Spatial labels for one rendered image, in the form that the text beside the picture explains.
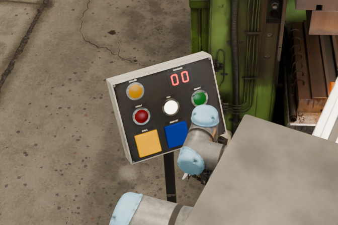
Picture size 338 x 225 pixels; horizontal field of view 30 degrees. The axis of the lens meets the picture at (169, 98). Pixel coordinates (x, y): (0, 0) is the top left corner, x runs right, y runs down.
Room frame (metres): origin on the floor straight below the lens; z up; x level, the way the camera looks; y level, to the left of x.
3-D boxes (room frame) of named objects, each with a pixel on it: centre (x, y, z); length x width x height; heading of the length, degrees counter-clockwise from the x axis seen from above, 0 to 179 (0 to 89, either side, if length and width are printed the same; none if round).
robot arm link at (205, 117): (1.17, -0.10, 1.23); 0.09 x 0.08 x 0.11; 159
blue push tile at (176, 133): (1.34, -0.02, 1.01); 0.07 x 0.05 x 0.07; 108
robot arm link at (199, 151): (1.07, -0.08, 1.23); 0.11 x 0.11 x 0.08; 69
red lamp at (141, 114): (1.36, 0.09, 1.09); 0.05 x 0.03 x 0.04; 83
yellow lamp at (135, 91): (1.40, 0.10, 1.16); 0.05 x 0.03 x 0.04; 83
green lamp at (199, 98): (1.42, -0.10, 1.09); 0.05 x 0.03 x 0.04; 83
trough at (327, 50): (1.68, -0.60, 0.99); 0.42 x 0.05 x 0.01; 173
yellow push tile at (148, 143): (1.31, 0.08, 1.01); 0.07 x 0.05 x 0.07; 108
